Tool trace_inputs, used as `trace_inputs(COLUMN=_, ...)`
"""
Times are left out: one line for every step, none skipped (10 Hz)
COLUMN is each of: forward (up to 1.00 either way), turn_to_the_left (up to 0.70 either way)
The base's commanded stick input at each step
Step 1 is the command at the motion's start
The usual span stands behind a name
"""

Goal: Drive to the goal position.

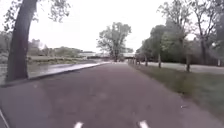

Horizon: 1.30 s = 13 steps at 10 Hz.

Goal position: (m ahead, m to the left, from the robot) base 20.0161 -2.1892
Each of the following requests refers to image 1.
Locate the tall broad tree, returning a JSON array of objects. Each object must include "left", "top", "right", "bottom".
[{"left": 96, "top": 21, "right": 133, "bottom": 63}]

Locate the low bridge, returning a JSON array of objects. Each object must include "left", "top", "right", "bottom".
[{"left": 78, "top": 51, "right": 137, "bottom": 60}]

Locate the reddish asphalt path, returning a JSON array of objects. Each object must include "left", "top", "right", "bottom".
[{"left": 0, "top": 61, "right": 224, "bottom": 128}]

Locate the pale stone kerb strip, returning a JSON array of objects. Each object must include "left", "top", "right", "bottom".
[{"left": 28, "top": 61, "right": 112, "bottom": 80}]

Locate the wood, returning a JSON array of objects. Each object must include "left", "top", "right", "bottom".
[{"left": 0, "top": 30, "right": 84, "bottom": 58}]

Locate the row of trees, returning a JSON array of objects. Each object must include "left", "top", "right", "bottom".
[{"left": 134, "top": 0, "right": 224, "bottom": 73}]

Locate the grassy bank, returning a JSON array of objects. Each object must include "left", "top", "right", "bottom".
[{"left": 0, "top": 54, "right": 88, "bottom": 66}]

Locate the robot's own part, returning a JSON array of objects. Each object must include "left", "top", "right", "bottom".
[
  {"left": 138, "top": 120, "right": 150, "bottom": 128},
  {"left": 73, "top": 121, "right": 84, "bottom": 128}
]

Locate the canal water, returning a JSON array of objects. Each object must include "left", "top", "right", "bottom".
[{"left": 0, "top": 59, "right": 101, "bottom": 84}]

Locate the grass verge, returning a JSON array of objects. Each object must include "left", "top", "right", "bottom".
[{"left": 128, "top": 63, "right": 224, "bottom": 116}]

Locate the grey road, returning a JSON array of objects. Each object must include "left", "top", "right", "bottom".
[{"left": 139, "top": 61, "right": 224, "bottom": 75}]

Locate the large leaning tree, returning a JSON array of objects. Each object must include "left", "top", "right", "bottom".
[{"left": 3, "top": 0, "right": 72, "bottom": 83}]

